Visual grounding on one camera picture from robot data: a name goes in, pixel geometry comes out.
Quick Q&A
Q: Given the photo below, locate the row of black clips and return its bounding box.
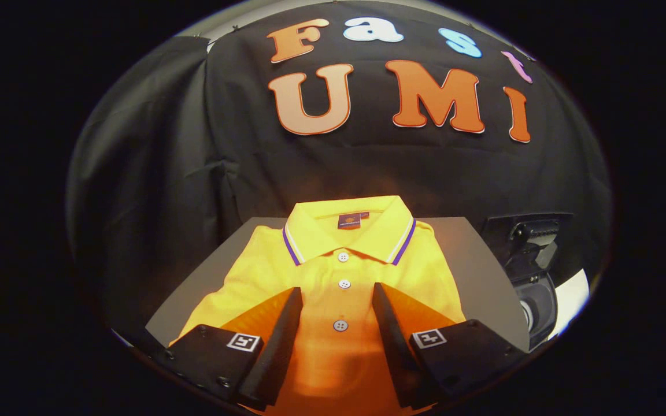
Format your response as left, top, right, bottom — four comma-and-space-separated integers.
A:
193, 22, 241, 41

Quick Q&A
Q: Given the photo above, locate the grey washing machine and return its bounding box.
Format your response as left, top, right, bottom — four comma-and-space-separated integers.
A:
506, 269, 559, 350

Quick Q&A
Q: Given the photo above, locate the grey platform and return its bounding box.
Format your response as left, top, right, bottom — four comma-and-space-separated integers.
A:
145, 217, 530, 350

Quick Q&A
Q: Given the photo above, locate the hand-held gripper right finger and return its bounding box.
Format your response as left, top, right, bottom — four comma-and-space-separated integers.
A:
372, 283, 527, 410

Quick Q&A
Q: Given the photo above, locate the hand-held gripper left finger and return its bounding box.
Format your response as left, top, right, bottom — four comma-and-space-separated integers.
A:
168, 287, 304, 412

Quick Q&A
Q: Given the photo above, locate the dark washing machine lid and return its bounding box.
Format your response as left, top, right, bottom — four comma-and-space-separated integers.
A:
480, 213, 574, 284

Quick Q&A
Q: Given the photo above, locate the yellow polo shirt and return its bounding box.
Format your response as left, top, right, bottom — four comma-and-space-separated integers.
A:
170, 195, 467, 416

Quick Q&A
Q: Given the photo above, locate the black backdrop cloth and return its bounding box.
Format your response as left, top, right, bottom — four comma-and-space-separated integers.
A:
66, 0, 612, 347

